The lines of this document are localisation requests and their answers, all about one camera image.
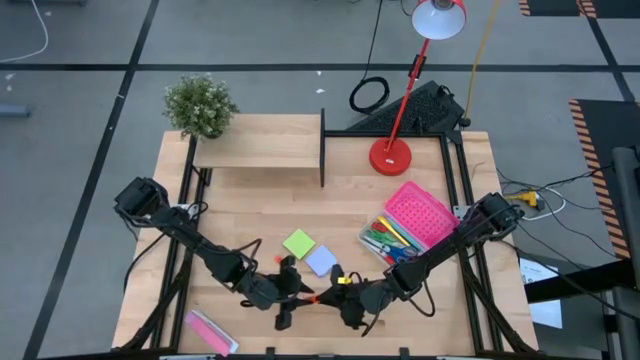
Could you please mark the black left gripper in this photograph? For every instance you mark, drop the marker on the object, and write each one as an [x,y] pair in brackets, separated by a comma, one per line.
[275,292]

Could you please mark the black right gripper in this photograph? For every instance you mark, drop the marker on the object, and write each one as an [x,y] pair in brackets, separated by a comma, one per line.
[360,300]

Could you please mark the red eraser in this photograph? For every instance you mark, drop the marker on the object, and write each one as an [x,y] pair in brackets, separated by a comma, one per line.
[312,299]

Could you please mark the purple sticky note pad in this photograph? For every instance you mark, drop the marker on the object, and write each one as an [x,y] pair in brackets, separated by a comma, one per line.
[321,259]

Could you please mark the green sticky note pad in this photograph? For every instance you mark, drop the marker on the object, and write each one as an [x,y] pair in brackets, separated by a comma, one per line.
[299,244]

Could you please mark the teal pen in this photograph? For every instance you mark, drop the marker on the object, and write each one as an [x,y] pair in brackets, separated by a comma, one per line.
[407,234]

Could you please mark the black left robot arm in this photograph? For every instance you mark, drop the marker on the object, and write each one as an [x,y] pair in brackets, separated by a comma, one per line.
[190,235]

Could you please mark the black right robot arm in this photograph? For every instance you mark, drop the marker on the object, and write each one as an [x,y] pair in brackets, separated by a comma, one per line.
[440,250]

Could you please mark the pink card in clear sleeve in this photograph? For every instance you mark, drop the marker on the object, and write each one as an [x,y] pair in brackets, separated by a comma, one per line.
[211,332]

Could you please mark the clear pencil box pink lid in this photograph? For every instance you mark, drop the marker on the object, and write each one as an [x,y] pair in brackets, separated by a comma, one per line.
[420,215]

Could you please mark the wooden shelf black legs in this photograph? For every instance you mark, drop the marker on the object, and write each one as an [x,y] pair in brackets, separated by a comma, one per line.
[260,142]

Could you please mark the red desk lamp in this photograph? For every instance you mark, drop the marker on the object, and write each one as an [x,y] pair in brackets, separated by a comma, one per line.
[395,150]

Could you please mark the black perforated computer case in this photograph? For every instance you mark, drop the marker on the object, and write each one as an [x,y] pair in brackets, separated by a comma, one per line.
[415,110]

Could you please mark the potted green plant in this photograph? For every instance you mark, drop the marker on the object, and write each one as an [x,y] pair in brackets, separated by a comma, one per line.
[200,106]

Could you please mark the white paper sheet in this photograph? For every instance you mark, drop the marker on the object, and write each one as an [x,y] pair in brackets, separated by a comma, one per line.
[542,295]

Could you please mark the yellow power plug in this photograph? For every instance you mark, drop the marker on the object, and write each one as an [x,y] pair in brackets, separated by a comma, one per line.
[525,198]

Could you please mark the black mat striped edge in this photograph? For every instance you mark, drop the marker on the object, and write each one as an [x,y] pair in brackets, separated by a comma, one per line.
[607,150]

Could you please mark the grey metal post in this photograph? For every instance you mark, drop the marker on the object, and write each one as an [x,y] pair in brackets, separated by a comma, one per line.
[627,240]

